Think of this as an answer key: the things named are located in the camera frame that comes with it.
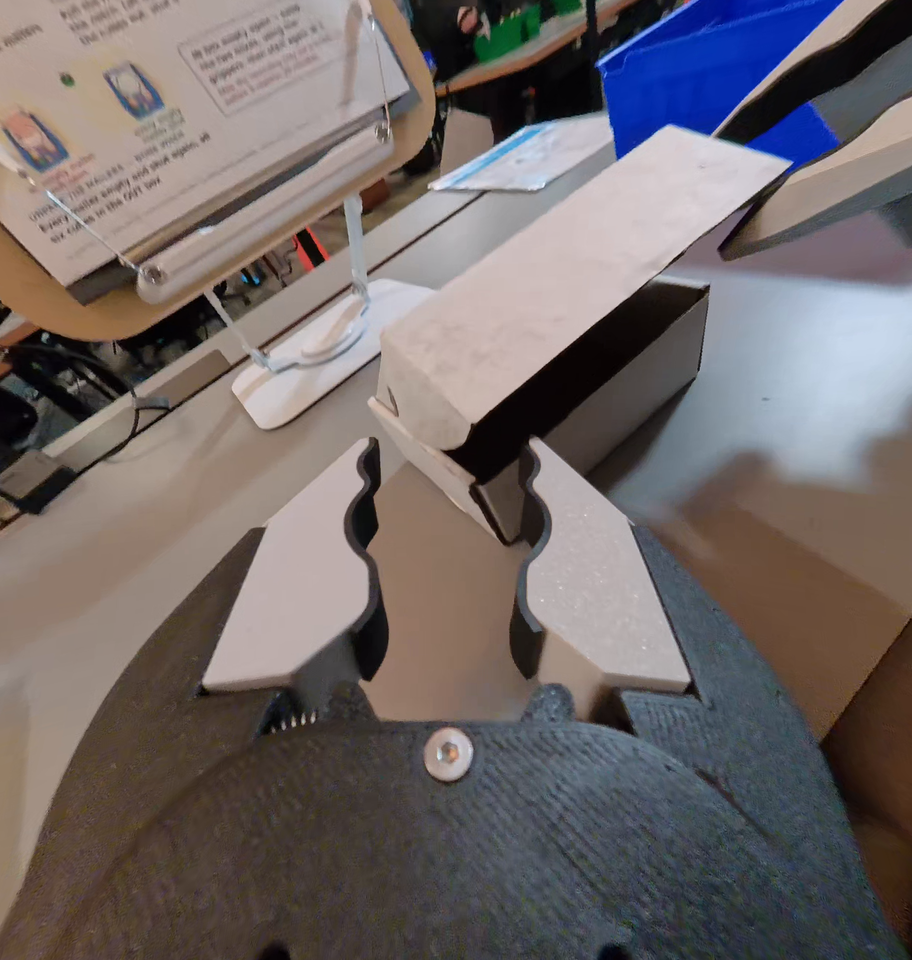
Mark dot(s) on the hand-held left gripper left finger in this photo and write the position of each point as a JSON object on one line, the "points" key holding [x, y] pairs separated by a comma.
{"points": [[298, 600]]}

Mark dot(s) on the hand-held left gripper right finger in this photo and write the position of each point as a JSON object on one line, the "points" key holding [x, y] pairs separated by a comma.
{"points": [[606, 607]]}

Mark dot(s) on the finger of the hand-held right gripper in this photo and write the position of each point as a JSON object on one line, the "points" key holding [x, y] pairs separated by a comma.
{"points": [[853, 180], [808, 60]]}

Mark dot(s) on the blue plastic bin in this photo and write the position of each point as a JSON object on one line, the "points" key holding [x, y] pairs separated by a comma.
{"points": [[673, 75]]}

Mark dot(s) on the white cardboard mailer box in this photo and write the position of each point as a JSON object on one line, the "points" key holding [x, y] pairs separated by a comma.
{"points": [[576, 247]]}

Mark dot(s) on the grey desk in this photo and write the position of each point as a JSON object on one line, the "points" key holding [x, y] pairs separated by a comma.
{"points": [[800, 375]]}

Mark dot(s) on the white document stand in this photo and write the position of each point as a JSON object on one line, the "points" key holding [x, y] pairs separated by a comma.
{"points": [[313, 352]]}

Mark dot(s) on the small green bin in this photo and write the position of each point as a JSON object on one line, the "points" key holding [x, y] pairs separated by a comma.
{"points": [[508, 37]]}

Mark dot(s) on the wood-topped table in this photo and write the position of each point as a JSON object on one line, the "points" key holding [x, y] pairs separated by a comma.
{"points": [[501, 73]]}

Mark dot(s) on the blue-edged paper sheet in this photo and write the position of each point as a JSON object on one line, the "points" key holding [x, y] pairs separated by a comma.
{"points": [[501, 161]]}

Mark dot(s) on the printed instruction sheet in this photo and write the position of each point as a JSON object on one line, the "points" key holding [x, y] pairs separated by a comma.
{"points": [[163, 97]]}

